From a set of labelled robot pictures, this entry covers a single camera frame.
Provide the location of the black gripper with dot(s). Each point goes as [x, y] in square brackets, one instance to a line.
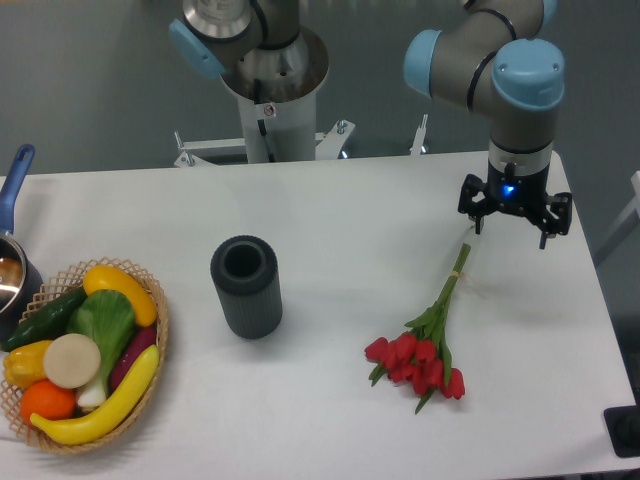
[516, 185]

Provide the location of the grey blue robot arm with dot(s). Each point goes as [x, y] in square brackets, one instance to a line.
[494, 64]

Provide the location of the red tulip bouquet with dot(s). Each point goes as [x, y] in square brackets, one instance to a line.
[420, 356]

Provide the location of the black device at edge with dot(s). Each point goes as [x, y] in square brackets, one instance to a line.
[623, 428]

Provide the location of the dark grey ribbed vase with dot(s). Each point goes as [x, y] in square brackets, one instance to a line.
[245, 273]

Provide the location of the purple sweet potato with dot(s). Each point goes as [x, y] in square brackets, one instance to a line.
[140, 341]

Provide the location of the green lettuce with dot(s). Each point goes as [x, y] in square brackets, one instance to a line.
[106, 317]

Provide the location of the yellow banana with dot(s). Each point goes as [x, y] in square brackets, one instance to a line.
[100, 405]

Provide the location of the woven wicker basket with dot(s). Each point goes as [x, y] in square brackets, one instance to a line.
[65, 281]

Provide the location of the beige round disc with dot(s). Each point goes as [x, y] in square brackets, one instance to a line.
[71, 361]

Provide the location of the dark green cucumber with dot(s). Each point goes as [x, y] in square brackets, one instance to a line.
[47, 323]

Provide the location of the orange fruit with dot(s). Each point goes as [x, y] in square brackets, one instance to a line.
[48, 400]

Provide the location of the yellow bell pepper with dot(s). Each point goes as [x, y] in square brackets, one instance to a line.
[24, 366]

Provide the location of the white frame at right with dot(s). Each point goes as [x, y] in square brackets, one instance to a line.
[622, 226]

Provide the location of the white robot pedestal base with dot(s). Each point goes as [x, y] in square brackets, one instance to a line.
[276, 92]

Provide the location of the blue handled saucepan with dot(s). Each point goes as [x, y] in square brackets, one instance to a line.
[20, 279]

